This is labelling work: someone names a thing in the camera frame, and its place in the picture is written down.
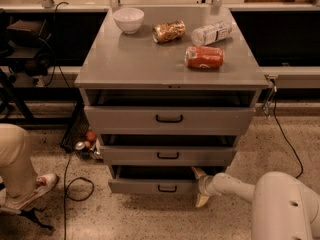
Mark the red soda can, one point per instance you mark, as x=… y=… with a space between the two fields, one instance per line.
x=204 y=57

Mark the metal clamp bracket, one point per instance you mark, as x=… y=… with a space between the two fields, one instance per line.
x=271 y=92

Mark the black camera equipment stand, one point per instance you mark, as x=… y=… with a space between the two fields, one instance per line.
x=24 y=49

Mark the grey top drawer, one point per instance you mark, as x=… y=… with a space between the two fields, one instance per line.
x=169 y=120

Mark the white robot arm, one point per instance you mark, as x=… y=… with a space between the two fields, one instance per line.
x=283 y=208

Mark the black tripod leg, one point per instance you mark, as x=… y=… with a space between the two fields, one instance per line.
x=31 y=215

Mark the person leg beige trousers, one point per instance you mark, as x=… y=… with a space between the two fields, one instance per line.
x=16 y=168

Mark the white red sneaker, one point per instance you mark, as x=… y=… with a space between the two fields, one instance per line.
x=43 y=185

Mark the white ceramic bowl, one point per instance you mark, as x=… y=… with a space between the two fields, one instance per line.
x=129 y=20

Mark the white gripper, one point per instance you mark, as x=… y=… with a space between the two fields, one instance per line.
x=210 y=185

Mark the grey metal drawer cabinet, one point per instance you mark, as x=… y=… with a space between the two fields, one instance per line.
x=134 y=71

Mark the grey middle drawer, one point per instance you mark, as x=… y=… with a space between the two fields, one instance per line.
x=167 y=156

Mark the clear plastic water bottle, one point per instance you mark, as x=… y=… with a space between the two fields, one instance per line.
x=210 y=34

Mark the grey bottom drawer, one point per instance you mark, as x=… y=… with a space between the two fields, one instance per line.
x=153 y=180

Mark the gold crumpled snack can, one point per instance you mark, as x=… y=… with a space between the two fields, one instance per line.
x=166 y=32

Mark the grey drawer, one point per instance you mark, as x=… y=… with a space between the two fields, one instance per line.
x=167 y=156
x=153 y=180
x=169 y=120

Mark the pile of toy food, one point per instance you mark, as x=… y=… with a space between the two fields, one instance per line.
x=88 y=148

